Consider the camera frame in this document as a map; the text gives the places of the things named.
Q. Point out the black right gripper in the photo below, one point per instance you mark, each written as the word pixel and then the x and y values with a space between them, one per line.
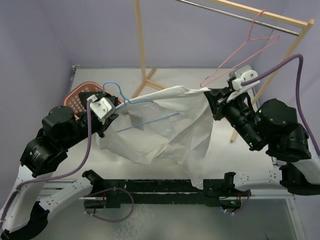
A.
pixel 218 97

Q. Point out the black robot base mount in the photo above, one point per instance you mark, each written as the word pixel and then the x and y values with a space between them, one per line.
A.
pixel 172 191

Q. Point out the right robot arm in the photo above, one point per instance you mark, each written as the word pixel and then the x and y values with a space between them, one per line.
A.
pixel 275 126

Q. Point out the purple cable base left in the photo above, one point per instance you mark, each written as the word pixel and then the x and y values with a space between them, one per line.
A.
pixel 111 201

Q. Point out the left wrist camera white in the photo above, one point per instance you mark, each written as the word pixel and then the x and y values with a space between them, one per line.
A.
pixel 102 108

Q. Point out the white shirt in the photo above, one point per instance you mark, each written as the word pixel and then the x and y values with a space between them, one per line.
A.
pixel 184 138

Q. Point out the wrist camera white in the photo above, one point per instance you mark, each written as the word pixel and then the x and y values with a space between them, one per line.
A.
pixel 102 108
pixel 236 77

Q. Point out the blue hanger hook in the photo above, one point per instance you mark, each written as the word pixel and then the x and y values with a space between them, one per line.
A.
pixel 137 111

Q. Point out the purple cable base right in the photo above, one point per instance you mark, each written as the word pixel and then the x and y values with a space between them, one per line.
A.
pixel 240 206

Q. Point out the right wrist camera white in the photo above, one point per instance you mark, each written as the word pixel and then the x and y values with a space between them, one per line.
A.
pixel 236 77

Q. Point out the pink plastic laundry basket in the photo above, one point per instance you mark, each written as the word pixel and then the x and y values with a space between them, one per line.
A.
pixel 72 108

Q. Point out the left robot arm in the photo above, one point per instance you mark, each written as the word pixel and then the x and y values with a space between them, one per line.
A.
pixel 24 216

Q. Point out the wooden clothes rack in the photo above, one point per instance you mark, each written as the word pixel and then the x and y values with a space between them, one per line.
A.
pixel 227 37

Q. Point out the pink wire hanger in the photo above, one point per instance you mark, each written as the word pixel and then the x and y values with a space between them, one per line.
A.
pixel 240 51

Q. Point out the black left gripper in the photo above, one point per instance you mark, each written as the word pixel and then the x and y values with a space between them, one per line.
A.
pixel 102 127

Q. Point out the dark pinstriped shirt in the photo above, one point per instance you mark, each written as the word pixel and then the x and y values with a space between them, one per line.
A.
pixel 83 96

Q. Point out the purple cable base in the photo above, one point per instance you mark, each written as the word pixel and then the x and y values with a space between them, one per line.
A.
pixel 240 206
pixel 111 201

